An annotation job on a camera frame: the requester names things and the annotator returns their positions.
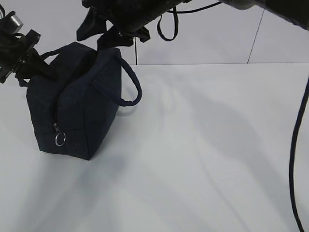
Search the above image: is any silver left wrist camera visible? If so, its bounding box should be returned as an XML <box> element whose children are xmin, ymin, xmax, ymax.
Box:
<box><xmin>4</xmin><ymin>13</ymin><xmax>24</xmax><ymax>34</ymax></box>

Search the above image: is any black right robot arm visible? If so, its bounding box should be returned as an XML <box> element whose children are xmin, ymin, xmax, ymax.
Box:
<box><xmin>76</xmin><ymin>0</ymin><xmax>309</xmax><ymax>50</ymax></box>

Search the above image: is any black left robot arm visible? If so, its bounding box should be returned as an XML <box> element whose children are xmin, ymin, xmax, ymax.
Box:
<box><xmin>0</xmin><ymin>11</ymin><xmax>58</xmax><ymax>87</ymax></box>

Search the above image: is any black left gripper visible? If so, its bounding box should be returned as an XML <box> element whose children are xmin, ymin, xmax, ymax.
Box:
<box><xmin>0</xmin><ymin>30</ymin><xmax>58</xmax><ymax>84</ymax></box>

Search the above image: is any dark navy fabric bag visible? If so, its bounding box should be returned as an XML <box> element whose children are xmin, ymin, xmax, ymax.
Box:
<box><xmin>25</xmin><ymin>42</ymin><xmax>142</xmax><ymax>160</ymax></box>

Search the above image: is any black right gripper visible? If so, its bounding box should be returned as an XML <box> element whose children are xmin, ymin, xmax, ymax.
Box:
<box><xmin>76</xmin><ymin>0</ymin><xmax>150</xmax><ymax>51</ymax></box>

